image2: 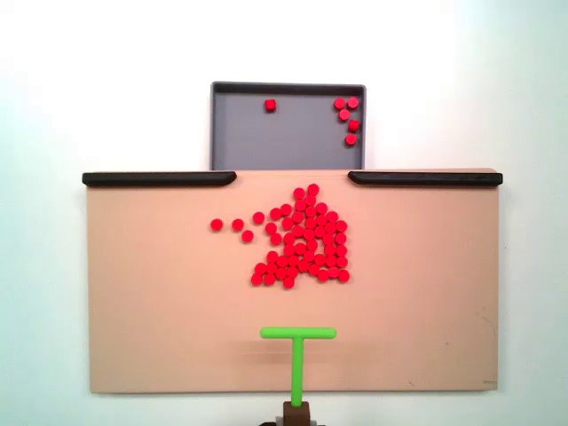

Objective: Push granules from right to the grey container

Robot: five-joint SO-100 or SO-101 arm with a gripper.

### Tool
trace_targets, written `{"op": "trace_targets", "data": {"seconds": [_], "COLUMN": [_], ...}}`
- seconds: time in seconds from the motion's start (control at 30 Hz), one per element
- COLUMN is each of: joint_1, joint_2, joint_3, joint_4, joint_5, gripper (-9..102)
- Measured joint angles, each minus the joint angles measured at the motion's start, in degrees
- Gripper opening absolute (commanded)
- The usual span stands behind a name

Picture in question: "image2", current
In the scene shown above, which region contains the beige board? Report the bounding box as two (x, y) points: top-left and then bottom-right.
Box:
(82, 167), (505, 395)

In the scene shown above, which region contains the green T pusher brown block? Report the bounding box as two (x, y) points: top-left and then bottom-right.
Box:
(259, 326), (338, 423)

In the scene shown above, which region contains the black edge rail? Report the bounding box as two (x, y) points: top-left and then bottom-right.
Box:
(347, 170), (504, 188)
(82, 171), (238, 187)

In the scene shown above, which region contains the grey tray container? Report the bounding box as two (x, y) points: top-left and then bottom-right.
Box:
(209, 80), (367, 172)

